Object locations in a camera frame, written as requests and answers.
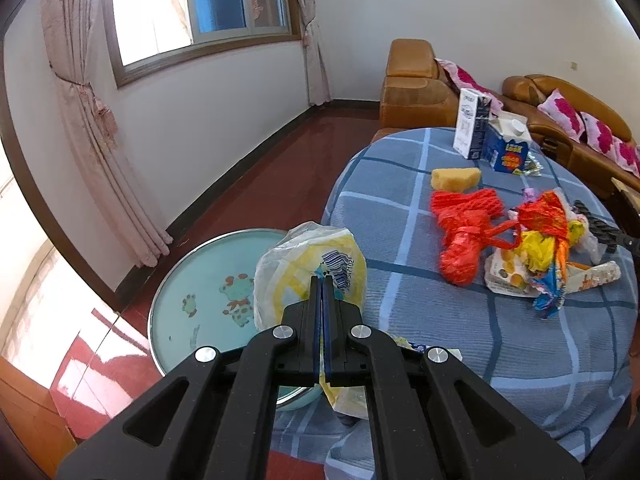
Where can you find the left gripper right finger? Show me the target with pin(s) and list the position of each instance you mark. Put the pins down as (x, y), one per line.
(430, 416)

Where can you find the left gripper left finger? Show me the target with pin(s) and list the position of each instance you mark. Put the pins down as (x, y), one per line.
(211, 417)

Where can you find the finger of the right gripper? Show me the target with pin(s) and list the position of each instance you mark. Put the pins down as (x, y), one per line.
(627, 239)

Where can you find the black knitted cloth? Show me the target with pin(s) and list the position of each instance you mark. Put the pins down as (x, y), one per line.
(596, 225)

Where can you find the white yellow plastic bag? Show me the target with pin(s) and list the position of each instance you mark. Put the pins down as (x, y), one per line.
(310, 264)

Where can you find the red yarn bundle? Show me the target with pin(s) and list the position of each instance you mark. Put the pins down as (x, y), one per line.
(466, 221)

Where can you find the yellow sponge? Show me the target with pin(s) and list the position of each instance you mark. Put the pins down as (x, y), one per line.
(456, 180)

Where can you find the colourful crumpled wrapper pile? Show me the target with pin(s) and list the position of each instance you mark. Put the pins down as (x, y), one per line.
(557, 256)

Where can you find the blue plaid tablecloth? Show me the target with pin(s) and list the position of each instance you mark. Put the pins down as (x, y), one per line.
(570, 373)

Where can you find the light blue enamel basin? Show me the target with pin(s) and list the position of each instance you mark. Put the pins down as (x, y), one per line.
(206, 299)

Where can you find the pink floral cushion on sofa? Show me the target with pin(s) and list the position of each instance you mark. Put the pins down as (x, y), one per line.
(558, 109)

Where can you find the blue milk carton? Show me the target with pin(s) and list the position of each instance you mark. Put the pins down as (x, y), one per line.
(507, 143)

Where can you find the brown leather sofa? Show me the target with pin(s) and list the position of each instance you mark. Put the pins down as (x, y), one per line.
(522, 94)

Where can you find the tall white blue carton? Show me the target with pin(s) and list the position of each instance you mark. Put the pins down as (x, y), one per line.
(472, 120)

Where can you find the pink floral cushion on armchair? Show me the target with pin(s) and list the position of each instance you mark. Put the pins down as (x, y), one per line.
(463, 80)

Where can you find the brown leather armchair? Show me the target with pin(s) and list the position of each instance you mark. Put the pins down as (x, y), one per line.
(416, 91)

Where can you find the pink right curtain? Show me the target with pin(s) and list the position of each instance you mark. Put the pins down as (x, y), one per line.
(316, 75)

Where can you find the pink curtain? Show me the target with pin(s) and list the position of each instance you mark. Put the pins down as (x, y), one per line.
(316, 75)
(91, 130)

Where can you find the pink left curtain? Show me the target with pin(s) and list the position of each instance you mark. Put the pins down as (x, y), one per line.
(91, 130)

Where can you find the window with brown frame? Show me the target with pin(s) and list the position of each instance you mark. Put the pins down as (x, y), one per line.
(146, 36)

